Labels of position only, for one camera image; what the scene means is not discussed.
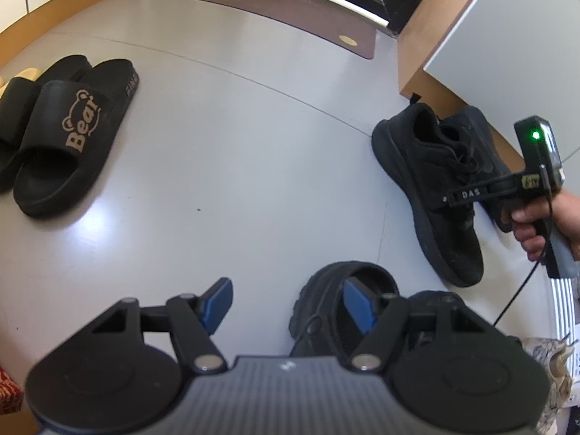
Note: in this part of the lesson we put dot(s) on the black lace-up sneaker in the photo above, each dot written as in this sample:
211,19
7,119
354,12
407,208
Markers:
444,244

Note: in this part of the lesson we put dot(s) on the plain black slide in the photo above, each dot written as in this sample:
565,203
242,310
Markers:
18,99

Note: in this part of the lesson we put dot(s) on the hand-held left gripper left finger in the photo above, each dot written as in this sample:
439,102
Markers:
217,306

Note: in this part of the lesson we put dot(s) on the yellow slide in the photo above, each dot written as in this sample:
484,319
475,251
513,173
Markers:
27,74

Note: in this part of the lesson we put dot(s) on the red patterned box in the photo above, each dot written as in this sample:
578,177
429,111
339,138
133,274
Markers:
9,389

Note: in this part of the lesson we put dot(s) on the white shoe rack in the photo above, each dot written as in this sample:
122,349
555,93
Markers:
562,299

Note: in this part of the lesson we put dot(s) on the black chunky clog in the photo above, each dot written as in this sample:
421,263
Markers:
317,299

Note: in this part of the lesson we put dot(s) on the comic print sneaker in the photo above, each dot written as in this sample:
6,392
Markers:
553,358

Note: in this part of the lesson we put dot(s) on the black slide with bear print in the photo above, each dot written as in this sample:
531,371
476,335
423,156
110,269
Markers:
45,122

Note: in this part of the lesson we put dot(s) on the person's right hand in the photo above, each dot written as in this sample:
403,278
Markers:
566,217

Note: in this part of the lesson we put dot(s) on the brown door mat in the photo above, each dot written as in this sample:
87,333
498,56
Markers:
281,9

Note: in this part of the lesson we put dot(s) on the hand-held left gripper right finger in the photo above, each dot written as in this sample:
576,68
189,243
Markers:
358,306

